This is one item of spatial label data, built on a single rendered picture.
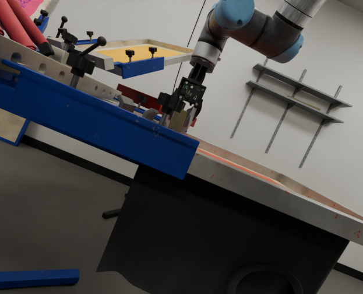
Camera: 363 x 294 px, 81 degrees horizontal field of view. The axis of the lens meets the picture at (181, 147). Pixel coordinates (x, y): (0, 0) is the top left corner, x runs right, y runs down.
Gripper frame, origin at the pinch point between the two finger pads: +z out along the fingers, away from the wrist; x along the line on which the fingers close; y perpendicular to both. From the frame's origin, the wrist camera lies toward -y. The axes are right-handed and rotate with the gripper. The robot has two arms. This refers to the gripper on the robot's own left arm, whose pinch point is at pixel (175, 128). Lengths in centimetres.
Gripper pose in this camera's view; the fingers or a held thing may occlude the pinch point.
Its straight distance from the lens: 65.5
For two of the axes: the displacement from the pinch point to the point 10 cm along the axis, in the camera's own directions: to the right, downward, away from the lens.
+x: 9.2, 3.9, 0.6
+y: -0.1, 1.5, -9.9
